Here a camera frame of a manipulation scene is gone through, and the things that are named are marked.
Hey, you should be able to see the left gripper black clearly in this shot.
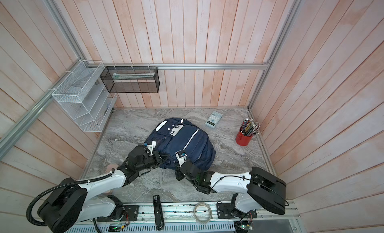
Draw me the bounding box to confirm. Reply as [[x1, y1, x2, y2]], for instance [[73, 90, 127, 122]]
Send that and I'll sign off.
[[136, 150, 170, 171]]

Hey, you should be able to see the navy blue student backpack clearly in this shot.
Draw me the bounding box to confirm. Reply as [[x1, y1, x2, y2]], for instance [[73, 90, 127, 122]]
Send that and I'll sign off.
[[145, 118, 216, 170]]

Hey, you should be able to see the light green calculator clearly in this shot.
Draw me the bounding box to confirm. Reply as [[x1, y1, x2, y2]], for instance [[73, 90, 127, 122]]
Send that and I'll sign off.
[[205, 111, 223, 128]]

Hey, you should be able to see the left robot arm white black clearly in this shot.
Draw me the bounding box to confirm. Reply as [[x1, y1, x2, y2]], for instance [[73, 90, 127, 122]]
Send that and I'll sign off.
[[26, 144, 170, 233]]

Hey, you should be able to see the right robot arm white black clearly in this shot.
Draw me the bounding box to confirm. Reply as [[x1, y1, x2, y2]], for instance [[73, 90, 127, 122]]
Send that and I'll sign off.
[[176, 161, 289, 215]]

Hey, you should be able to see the red pen holder cup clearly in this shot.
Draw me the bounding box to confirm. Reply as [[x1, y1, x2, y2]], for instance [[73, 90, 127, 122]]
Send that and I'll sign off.
[[236, 128, 253, 146]]

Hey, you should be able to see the black handheld device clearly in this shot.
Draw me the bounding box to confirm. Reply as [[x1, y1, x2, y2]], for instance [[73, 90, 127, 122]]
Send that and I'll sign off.
[[153, 195, 165, 231]]

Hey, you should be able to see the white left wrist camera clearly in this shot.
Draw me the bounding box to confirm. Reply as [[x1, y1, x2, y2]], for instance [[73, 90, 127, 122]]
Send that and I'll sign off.
[[144, 141, 156, 156]]

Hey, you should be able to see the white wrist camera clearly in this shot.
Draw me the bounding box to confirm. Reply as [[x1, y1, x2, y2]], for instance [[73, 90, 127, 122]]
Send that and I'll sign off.
[[176, 150, 187, 167], [144, 141, 156, 156]]

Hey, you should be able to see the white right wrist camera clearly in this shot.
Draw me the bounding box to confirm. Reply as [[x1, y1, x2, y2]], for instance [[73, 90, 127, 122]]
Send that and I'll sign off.
[[176, 150, 187, 167]]

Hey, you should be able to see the coiled clear cable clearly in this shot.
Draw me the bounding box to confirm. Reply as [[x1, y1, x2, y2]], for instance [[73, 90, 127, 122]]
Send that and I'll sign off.
[[192, 202, 214, 225]]

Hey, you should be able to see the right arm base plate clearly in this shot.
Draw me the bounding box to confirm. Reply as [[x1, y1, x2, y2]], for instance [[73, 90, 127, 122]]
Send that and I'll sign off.
[[216, 202, 258, 219]]

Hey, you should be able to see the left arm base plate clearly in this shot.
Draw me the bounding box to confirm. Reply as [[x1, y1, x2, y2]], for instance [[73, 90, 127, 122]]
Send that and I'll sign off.
[[97, 205, 139, 223]]

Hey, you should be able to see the aluminium front rail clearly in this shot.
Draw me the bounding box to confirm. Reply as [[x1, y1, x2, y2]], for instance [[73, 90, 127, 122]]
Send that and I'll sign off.
[[52, 199, 301, 226]]

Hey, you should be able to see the black mesh wall basket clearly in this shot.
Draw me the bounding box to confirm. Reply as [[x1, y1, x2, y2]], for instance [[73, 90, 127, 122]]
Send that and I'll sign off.
[[100, 66, 160, 93]]

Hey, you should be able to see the white wire mesh shelf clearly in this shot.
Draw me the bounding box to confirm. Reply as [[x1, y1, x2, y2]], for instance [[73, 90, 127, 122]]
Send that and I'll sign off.
[[52, 60, 117, 132]]

